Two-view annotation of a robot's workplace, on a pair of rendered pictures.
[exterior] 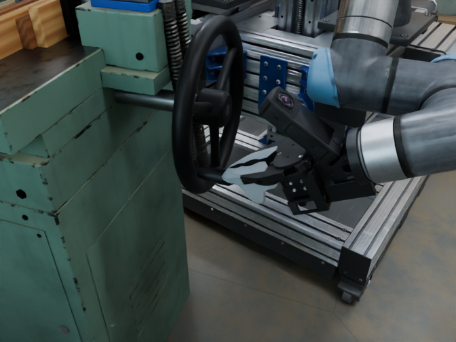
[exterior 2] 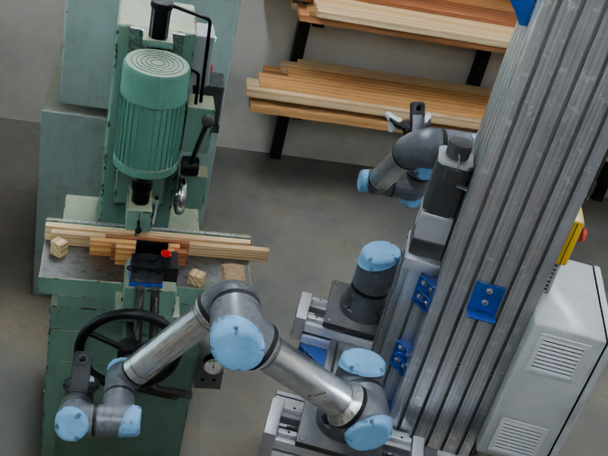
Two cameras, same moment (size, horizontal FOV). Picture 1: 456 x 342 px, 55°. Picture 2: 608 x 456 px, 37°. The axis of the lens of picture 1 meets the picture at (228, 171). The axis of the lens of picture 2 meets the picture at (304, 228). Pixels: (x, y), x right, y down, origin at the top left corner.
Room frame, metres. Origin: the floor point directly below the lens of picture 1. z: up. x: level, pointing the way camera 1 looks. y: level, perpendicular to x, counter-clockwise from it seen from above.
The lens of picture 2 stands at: (-0.05, -1.68, 2.52)
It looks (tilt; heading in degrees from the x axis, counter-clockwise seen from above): 33 degrees down; 56
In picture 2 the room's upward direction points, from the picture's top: 14 degrees clockwise
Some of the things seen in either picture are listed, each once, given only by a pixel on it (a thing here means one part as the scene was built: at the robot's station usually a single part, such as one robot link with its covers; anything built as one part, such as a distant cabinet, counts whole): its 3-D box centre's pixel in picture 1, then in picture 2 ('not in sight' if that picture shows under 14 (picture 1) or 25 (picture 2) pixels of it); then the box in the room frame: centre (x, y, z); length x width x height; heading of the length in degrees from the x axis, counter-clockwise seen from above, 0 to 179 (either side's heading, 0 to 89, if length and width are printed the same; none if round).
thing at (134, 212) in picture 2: not in sight; (138, 210); (0.76, 0.37, 1.03); 0.14 x 0.07 x 0.09; 72
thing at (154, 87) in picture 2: not in sight; (150, 115); (0.75, 0.35, 1.35); 0.18 x 0.18 x 0.31
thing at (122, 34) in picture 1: (138, 26); (149, 287); (0.73, 0.15, 0.91); 0.15 x 0.14 x 0.09; 162
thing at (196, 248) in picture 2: not in sight; (162, 245); (0.83, 0.32, 0.92); 0.64 x 0.02 x 0.04; 162
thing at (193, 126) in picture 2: not in sight; (197, 123); (0.96, 0.50, 1.22); 0.09 x 0.08 x 0.15; 72
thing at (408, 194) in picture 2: not in sight; (409, 187); (1.60, 0.23, 1.12); 0.11 x 0.08 x 0.11; 159
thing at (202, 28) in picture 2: not in sight; (200, 54); (0.99, 0.61, 1.40); 0.10 x 0.06 x 0.16; 72
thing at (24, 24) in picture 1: (65, 15); (148, 254); (0.77, 0.28, 0.92); 0.22 x 0.02 x 0.05; 162
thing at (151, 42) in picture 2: not in sight; (158, 30); (0.80, 0.48, 1.53); 0.08 x 0.08 x 0.17; 72
